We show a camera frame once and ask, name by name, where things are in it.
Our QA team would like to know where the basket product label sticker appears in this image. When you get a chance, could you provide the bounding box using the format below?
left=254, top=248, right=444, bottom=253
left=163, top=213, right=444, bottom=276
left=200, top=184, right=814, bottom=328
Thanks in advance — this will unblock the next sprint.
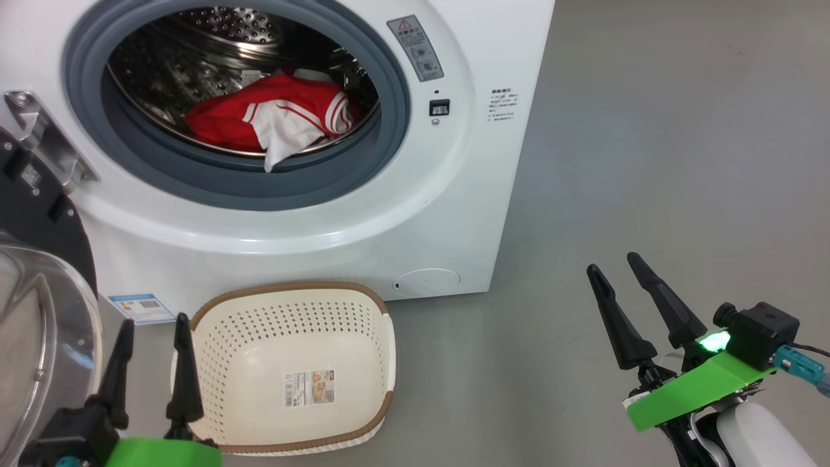
left=283, top=370, right=336, bottom=409

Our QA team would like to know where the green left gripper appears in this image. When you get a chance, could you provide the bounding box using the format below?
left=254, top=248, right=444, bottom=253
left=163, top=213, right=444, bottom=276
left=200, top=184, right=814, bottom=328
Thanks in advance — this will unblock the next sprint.
left=84, top=313, right=222, bottom=467

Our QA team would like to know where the metal door hinge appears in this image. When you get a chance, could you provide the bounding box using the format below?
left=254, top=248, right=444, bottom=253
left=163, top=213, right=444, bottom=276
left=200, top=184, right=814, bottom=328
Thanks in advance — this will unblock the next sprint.
left=5, top=91, right=99, bottom=192

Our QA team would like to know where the red garment with white stripes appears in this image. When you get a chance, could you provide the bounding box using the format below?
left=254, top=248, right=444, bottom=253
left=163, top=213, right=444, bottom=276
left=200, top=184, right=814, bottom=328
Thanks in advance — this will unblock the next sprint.
left=184, top=73, right=362, bottom=153

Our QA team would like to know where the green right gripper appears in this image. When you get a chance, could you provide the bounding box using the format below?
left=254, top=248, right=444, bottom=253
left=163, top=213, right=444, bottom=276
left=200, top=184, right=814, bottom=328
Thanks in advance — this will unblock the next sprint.
left=587, top=252, right=779, bottom=432

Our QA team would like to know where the grey warning sticker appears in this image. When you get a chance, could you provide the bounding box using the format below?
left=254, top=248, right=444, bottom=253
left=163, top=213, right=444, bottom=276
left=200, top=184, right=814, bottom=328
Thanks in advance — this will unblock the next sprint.
left=387, top=15, right=445, bottom=83

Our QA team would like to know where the cream perforated laundry basket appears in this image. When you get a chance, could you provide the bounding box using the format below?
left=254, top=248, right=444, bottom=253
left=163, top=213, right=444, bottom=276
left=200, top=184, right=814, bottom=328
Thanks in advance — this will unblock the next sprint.
left=172, top=281, right=396, bottom=456

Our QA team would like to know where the white front-load washing machine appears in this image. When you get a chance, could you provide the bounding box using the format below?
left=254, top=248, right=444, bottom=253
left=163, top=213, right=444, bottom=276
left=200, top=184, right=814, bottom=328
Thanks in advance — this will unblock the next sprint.
left=0, top=0, right=556, bottom=325

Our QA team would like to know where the blue energy label sticker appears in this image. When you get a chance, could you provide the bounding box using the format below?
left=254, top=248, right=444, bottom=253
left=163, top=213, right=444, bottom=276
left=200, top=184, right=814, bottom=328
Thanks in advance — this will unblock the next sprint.
left=108, top=294, right=177, bottom=325

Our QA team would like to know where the stainless steel washing machine drum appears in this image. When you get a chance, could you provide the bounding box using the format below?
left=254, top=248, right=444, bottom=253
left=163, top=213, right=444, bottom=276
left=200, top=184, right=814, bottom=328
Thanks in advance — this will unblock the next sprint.
left=107, top=6, right=380, bottom=156

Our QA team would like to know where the round white filter cover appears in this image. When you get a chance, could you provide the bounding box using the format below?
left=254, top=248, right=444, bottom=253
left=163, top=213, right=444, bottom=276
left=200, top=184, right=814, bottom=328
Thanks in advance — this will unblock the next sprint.
left=392, top=268, right=461, bottom=299

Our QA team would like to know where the teal connector camera cable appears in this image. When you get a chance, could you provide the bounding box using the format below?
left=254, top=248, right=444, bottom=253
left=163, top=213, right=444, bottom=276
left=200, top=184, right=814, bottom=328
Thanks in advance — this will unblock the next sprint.
left=772, top=342, right=830, bottom=398

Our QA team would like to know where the grey rubber door gasket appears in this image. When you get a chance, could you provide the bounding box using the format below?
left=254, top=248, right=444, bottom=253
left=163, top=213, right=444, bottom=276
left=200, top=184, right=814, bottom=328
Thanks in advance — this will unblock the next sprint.
left=63, top=0, right=411, bottom=211

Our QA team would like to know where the washing machine round door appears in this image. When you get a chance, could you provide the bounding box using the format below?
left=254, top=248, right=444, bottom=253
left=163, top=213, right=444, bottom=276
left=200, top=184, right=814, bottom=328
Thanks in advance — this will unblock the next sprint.
left=0, top=126, right=104, bottom=467

